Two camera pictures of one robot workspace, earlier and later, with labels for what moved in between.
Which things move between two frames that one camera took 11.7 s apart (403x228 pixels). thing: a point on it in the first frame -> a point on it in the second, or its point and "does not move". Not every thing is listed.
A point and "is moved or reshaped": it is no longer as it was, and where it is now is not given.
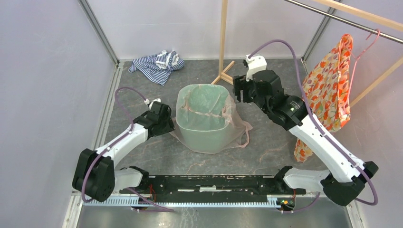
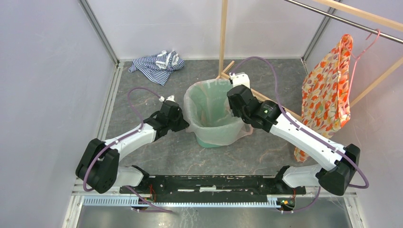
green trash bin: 202,112 is moved or reshaped
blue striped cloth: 158,67 does not move
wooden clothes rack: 369,14 does not move
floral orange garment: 328,84 does not move
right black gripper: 240,83 -> 235,111
